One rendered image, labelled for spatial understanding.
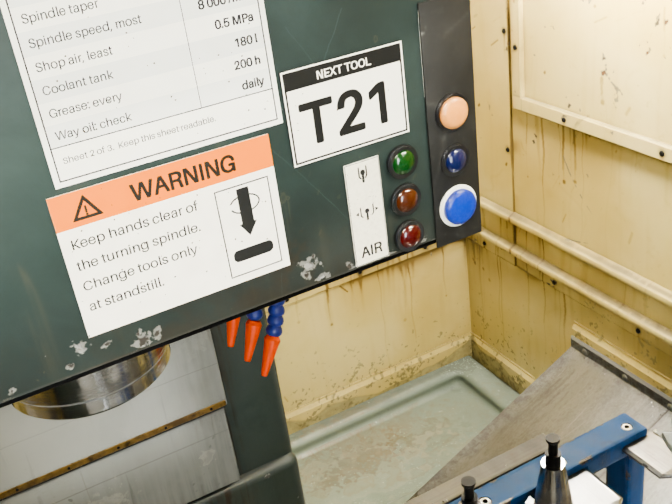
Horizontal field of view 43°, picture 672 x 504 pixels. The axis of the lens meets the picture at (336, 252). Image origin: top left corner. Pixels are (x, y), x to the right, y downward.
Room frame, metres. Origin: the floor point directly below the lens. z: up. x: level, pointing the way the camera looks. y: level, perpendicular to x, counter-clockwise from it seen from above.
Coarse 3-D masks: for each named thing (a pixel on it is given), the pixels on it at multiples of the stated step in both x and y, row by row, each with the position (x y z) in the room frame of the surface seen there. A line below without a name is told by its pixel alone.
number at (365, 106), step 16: (352, 80) 0.60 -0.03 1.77; (368, 80) 0.60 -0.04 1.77; (384, 80) 0.61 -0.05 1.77; (336, 96) 0.59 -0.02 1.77; (352, 96) 0.60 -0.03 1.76; (368, 96) 0.60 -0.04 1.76; (384, 96) 0.61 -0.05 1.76; (336, 112) 0.59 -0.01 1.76; (352, 112) 0.60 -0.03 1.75; (368, 112) 0.60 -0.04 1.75; (384, 112) 0.61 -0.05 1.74; (336, 128) 0.59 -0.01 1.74; (352, 128) 0.60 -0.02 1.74; (368, 128) 0.60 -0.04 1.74; (384, 128) 0.61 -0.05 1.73
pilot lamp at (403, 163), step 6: (396, 156) 0.61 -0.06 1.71; (402, 156) 0.61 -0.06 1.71; (408, 156) 0.61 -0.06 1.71; (396, 162) 0.61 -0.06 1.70; (402, 162) 0.61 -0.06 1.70; (408, 162) 0.61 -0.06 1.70; (414, 162) 0.61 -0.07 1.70; (396, 168) 0.61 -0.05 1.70; (402, 168) 0.61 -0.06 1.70; (408, 168) 0.61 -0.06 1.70; (402, 174) 0.61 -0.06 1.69
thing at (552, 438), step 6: (546, 438) 0.70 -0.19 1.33; (552, 438) 0.70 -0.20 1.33; (558, 438) 0.70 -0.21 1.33; (552, 444) 0.70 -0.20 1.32; (546, 450) 0.71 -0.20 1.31; (552, 450) 0.70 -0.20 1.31; (558, 450) 0.71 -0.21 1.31; (546, 456) 0.70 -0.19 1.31; (552, 456) 0.70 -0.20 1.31; (558, 456) 0.70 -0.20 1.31; (546, 462) 0.70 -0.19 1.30; (552, 462) 0.70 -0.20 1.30; (558, 462) 0.70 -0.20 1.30
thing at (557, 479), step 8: (544, 464) 0.70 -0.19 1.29; (544, 472) 0.70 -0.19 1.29; (552, 472) 0.69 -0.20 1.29; (560, 472) 0.69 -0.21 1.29; (544, 480) 0.69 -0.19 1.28; (552, 480) 0.69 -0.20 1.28; (560, 480) 0.69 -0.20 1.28; (568, 480) 0.70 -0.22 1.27; (536, 488) 0.71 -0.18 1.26; (544, 488) 0.69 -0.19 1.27; (552, 488) 0.69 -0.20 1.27; (560, 488) 0.69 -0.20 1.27; (568, 488) 0.69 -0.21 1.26; (536, 496) 0.70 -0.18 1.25; (544, 496) 0.69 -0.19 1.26; (552, 496) 0.69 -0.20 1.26; (560, 496) 0.69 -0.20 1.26; (568, 496) 0.69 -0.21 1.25
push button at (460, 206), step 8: (456, 192) 0.63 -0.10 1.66; (464, 192) 0.63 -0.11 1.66; (448, 200) 0.62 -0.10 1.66; (456, 200) 0.62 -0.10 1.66; (464, 200) 0.63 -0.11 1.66; (472, 200) 0.63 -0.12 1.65; (448, 208) 0.62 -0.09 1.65; (456, 208) 0.62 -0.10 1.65; (464, 208) 0.63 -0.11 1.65; (472, 208) 0.63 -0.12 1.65; (448, 216) 0.62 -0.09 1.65; (456, 216) 0.62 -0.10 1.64; (464, 216) 0.63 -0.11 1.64; (456, 224) 0.63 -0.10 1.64
